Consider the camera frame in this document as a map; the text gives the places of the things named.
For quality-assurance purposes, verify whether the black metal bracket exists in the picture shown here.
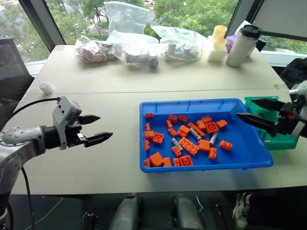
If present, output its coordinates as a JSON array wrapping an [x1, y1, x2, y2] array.
[[215, 203, 234, 230], [81, 211, 99, 230]]

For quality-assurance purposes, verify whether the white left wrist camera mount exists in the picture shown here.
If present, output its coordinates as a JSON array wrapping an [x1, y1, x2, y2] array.
[[52, 96, 83, 150]]

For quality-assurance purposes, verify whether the white tumbler with black lid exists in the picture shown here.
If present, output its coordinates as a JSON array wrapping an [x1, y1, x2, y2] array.
[[225, 24, 264, 68]]

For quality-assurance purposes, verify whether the dark tumbler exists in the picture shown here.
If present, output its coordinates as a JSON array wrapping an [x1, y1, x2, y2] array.
[[255, 37, 268, 52]]

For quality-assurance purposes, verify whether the green plastic bin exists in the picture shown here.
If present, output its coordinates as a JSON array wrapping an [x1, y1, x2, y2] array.
[[244, 96, 297, 150]]

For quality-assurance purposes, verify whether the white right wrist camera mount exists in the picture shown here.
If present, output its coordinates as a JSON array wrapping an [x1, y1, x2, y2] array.
[[288, 88, 307, 139]]

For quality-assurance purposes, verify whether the long orange LEGO brick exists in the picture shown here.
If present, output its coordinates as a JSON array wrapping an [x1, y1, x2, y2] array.
[[187, 122, 206, 138]]

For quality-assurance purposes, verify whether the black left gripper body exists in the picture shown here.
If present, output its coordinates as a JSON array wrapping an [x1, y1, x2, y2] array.
[[65, 119, 88, 148]]

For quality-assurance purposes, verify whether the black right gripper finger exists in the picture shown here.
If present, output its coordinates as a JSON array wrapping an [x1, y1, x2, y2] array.
[[236, 112, 280, 135], [250, 98, 286, 112]]

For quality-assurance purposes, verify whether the white sneaker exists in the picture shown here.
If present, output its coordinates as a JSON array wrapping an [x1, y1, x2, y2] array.
[[232, 192, 253, 230]]

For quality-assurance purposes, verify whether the black office chair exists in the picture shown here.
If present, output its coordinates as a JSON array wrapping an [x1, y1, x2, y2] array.
[[0, 36, 35, 102]]

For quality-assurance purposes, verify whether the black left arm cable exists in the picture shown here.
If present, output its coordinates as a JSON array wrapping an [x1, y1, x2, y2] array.
[[0, 97, 60, 230]]

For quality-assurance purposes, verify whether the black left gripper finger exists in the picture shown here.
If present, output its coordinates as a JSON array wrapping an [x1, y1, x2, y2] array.
[[78, 115, 101, 126], [83, 132, 114, 148]]

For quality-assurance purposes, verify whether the tall clear plastic bag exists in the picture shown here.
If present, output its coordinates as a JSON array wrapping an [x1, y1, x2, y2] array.
[[103, 1, 151, 42]]

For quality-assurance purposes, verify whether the grey board panel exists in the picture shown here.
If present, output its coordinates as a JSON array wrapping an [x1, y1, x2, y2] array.
[[226, 0, 307, 42]]

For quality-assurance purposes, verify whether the purple packet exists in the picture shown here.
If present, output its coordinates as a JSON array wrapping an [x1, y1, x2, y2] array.
[[224, 34, 237, 54]]

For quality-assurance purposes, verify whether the black cloth bundle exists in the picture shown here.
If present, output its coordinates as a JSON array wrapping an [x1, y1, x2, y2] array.
[[279, 57, 307, 91]]

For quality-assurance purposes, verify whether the pale yellow plastic cup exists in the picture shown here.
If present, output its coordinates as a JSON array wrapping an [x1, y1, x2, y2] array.
[[213, 24, 228, 44]]

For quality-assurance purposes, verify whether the plastic bag with grey parts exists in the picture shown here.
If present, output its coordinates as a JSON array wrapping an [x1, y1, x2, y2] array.
[[112, 29, 161, 72]]

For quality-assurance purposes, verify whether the small white cylinder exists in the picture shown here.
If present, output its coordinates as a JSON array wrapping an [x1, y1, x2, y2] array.
[[39, 81, 55, 95]]

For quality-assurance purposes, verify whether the blue plastic tray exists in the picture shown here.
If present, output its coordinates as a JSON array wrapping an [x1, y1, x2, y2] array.
[[139, 97, 274, 173]]

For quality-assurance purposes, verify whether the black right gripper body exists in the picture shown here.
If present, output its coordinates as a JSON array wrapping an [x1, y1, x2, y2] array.
[[270, 102, 302, 138]]

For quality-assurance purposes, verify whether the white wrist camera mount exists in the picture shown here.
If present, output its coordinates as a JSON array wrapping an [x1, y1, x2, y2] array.
[[288, 88, 307, 139], [52, 96, 83, 150]]

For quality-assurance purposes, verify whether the plastic bag with pink contents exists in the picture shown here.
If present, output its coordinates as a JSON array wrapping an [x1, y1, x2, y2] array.
[[75, 35, 116, 64]]

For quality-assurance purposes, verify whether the orange 2x4 plastic building brick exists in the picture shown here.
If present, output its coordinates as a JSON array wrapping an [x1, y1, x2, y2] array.
[[178, 137, 201, 156]]

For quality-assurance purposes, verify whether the plastic bag with power strip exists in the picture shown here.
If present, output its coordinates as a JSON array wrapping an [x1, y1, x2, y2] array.
[[150, 24, 207, 64]]

